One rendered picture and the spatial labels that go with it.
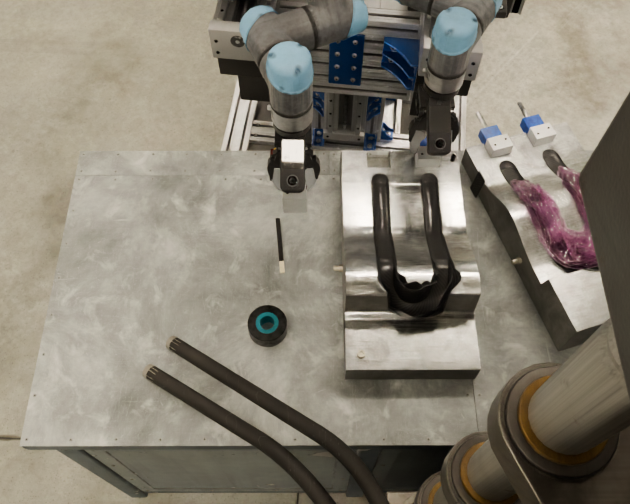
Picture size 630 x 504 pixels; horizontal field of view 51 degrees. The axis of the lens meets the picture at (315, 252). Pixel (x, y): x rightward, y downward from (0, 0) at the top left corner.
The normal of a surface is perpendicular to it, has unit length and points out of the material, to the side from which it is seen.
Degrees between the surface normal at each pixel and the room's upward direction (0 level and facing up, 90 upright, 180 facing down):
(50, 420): 0
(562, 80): 0
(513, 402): 0
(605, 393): 90
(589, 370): 90
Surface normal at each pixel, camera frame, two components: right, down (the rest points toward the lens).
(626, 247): -1.00, 0.00
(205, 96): 0.00, -0.47
